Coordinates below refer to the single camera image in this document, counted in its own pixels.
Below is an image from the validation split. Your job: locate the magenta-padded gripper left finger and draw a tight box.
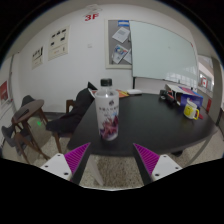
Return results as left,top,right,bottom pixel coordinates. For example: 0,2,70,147
39,142,93,186

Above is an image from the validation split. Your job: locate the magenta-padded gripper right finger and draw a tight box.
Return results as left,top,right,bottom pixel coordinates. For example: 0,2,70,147
132,142,184,187

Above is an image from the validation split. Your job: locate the clear bottle with white label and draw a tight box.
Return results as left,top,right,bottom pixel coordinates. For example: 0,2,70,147
94,78,120,142

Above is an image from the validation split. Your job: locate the black jacket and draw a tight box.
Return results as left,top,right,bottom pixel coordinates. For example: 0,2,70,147
45,87,97,135

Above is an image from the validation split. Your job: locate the wooden chair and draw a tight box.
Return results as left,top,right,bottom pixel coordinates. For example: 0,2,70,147
52,98,77,154

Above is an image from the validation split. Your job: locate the yellow mug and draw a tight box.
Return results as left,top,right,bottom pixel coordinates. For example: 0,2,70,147
182,99,202,121

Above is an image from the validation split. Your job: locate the black and red tool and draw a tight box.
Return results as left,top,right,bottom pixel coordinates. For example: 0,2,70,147
158,88,176,105

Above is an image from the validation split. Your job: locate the white flat case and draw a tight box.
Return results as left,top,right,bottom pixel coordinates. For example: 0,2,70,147
126,88,144,96

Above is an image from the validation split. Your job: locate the grey chair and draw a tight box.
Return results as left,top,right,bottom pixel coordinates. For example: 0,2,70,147
20,94,37,108

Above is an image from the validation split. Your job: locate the red fire extinguisher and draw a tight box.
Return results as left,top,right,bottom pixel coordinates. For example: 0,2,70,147
205,98,213,113

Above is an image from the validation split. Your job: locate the whiteboard on stand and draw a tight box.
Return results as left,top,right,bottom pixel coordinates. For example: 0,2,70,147
128,20,199,90

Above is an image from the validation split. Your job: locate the grey notice board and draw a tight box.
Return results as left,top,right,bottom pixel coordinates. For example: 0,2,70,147
105,19,133,70

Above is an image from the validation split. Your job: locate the red wall poster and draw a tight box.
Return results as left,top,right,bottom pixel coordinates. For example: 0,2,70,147
0,80,10,105

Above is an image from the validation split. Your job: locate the small white wall poster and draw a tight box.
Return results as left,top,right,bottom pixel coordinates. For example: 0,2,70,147
31,45,45,70

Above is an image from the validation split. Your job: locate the large white wall poster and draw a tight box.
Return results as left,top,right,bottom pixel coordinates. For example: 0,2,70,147
47,25,71,62

